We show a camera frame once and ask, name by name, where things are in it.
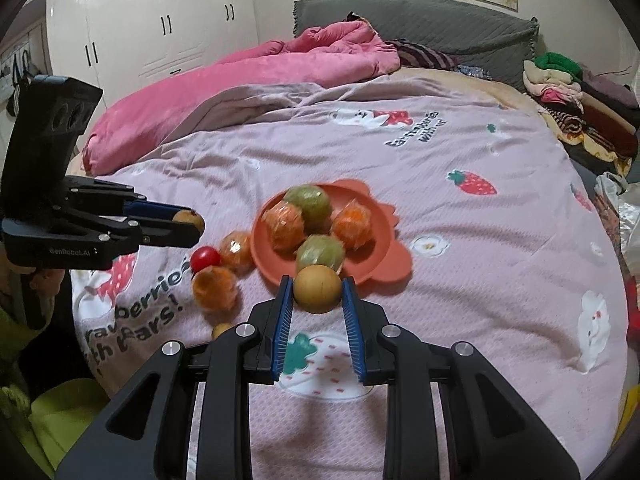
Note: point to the strawberry printed blanket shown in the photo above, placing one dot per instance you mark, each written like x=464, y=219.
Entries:
x=475, y=260

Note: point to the yellow-green clothing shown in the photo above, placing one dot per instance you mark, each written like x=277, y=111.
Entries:
x=55, y=410

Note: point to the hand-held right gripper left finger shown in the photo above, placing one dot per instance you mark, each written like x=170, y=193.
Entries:
x=282, y=330

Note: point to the wall coat hook rack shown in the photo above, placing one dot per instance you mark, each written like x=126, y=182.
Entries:
x=22, y=70

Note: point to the orange plastic plate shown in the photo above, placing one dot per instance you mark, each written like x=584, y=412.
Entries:
x=380, y=255

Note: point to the plastic-wrapped orange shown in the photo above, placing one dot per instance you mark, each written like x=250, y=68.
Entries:
x=235, y=250
x=352, y=227
x=215, y=287
x=285, y=225

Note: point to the blue floral pillow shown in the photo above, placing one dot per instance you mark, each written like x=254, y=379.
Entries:
x=472, y=71

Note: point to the person's left hand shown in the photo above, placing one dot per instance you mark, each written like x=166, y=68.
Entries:
x=49, y=285

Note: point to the beige bed sheet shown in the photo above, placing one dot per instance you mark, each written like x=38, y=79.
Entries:
x=490, y=87

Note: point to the brown longan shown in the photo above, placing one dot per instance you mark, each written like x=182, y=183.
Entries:
x=189, y=219
x=220, y=331
x=316, y=287

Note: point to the crumpled white cloth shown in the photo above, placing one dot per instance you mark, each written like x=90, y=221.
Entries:
x=612, y=185

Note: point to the cream satin curtain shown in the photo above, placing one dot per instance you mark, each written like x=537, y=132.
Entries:
x=631, y=225

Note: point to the plastic-wrapped green fruit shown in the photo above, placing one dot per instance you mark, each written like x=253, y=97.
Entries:
x=307, y=205
x=320, y=252

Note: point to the grey quilted headboard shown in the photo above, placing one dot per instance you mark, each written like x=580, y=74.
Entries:
x=450, y=30

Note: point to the dark striped cloth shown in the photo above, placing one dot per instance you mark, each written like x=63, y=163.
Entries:
x=425, y=55

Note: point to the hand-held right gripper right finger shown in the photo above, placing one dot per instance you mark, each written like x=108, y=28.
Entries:
x=352, y=330

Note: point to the white wardrobe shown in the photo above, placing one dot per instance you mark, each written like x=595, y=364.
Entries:
x=175, y=35

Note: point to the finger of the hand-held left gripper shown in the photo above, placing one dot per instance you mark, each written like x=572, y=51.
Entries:
x=150, y=208
x=165, y=235

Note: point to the red tomato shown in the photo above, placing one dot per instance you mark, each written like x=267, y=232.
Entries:
x=205, y=258

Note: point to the pink quilt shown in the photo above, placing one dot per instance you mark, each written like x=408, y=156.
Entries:
x=225, y=85

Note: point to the stack of folded clothes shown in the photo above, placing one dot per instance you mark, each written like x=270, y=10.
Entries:
x=585, y=105

